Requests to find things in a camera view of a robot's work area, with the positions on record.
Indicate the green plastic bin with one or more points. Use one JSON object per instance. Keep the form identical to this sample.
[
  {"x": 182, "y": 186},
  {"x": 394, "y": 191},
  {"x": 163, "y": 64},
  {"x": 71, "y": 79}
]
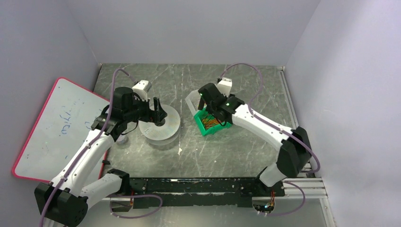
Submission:
[{"x": 208, "y": 124}]

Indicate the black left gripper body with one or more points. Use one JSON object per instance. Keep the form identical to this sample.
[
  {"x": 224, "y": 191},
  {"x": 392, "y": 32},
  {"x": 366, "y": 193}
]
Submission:
[{"x": 156, "y": 113}]

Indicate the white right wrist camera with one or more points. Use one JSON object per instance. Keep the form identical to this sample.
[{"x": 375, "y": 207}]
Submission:
[{"x": 224, "y": 86}]

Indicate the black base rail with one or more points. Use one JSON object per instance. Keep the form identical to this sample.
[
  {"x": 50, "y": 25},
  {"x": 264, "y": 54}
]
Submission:
[{"x": 142, "y": 193}]

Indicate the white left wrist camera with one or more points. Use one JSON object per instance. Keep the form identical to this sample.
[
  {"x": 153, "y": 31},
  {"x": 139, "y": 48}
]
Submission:
[{"x": 141, "y": 89}]

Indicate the clear white plastic bin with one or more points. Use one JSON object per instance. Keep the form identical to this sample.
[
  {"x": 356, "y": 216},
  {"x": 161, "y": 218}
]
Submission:
[{"x": 193, "y": 100}]

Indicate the pink framed whiteboard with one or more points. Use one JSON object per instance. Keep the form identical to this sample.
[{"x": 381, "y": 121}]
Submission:
[{"x": 59, "y": 131}]

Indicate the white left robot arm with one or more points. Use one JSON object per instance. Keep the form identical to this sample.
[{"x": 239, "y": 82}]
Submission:
[{"x": 65, "y": 199}]

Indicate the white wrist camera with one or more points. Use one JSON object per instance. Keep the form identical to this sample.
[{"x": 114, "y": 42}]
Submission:
[
  {"x": 224, "y": 86},
  {"x": 141, "y": 89}
]

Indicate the grey perforated cable spool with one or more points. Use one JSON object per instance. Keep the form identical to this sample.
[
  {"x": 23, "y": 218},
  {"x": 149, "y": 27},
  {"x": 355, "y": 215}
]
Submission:
[{"x": 165, "y": 133}]

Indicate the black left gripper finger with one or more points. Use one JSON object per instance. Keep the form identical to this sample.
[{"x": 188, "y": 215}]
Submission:
[
  {"x": 158, "y": 118},
  {"x": 157, "y": 106}
]

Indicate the small grey round cap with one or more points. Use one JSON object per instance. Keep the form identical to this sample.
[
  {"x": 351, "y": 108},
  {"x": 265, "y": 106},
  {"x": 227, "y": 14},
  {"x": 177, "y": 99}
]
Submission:
[{"x": 122, "y": 139}]

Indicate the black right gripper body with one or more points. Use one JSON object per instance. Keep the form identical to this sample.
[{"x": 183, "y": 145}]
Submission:
[{"x": 204, "y": 95}]

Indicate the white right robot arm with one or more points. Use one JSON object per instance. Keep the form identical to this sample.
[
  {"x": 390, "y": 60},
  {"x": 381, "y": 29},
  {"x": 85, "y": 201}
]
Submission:
[{"x": 292, "y": 144}]

